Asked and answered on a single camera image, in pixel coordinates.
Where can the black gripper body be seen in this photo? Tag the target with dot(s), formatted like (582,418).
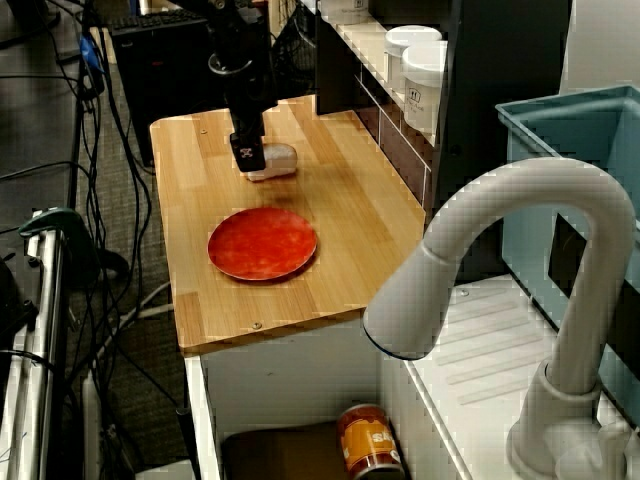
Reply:
(247,95)

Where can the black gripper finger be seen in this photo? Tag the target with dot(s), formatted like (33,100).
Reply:
(248,152)

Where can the small white block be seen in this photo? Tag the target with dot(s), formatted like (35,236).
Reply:
(281,162)

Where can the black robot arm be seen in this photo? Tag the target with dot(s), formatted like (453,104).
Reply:
(240,30)

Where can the black computer tower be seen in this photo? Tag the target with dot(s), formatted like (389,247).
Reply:
(165,100)

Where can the red round plate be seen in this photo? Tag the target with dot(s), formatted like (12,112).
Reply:
(260,245)

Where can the black shelf end panel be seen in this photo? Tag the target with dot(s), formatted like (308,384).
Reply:
(340,75)

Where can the white lidded jar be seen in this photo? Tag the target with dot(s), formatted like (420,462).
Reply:
(340,10)
(397,55)

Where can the beige shelf ledge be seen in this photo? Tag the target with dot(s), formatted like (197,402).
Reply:
(365,45)

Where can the dark tile backsplash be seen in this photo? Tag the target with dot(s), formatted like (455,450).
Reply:
(400,155)

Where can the white jar with printed label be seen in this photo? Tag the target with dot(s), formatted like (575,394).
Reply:
(422,100)

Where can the green clamp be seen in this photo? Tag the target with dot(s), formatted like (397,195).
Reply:
(50,220)

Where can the black cabinet column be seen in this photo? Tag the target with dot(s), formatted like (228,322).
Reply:
(500,75)

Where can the teal plastic bin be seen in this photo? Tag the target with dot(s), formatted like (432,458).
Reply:
(530,200)

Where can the white toy sink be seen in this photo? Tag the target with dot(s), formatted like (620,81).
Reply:
(490,325)

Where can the brown board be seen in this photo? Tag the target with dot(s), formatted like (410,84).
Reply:
(280,450)

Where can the grey toy faucet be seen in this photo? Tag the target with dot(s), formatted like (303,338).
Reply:
(550,185)

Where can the orange soup can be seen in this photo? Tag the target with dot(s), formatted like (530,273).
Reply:
(365,440)

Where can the aluminium frame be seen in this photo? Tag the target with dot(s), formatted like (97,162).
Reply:
(47,310)

